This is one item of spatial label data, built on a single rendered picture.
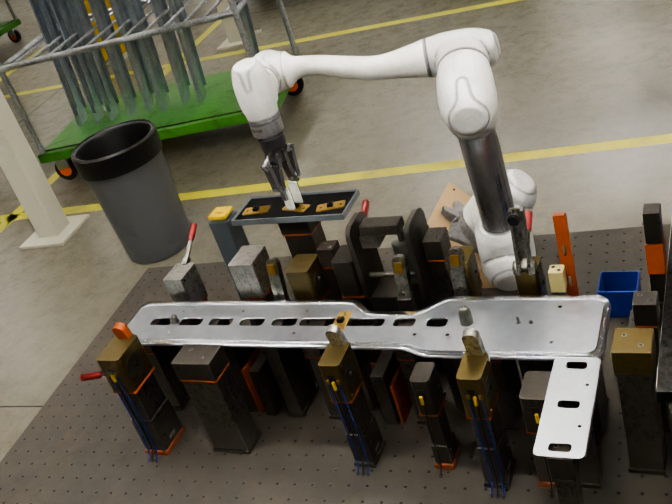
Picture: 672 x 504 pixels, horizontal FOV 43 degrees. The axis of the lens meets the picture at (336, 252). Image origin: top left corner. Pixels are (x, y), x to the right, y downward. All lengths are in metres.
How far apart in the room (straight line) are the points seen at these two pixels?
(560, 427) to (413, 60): 0.99
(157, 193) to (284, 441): 2.74
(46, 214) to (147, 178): 1.21
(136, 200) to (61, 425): 2.23
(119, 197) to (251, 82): 2.69
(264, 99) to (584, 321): 1.00
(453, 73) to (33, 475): 1.69
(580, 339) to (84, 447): 1.52
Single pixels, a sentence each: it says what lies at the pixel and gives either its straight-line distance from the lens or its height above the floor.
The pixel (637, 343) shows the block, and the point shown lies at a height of 1.06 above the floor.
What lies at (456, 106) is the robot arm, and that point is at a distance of 2.05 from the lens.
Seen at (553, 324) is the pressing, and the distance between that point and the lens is 2.06.
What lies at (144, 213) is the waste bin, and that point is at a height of 0.33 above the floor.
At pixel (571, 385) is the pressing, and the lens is 1.89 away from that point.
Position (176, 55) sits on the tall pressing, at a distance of 6.55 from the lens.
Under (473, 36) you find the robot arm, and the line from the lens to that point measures 2.22.
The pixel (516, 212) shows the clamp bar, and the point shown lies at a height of 1.21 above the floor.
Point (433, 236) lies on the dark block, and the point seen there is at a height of 1.12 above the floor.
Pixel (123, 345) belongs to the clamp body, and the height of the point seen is 1.06.
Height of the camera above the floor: 2.27
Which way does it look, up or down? 30 degrees down
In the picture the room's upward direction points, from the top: 19 degrees counter-clockwise
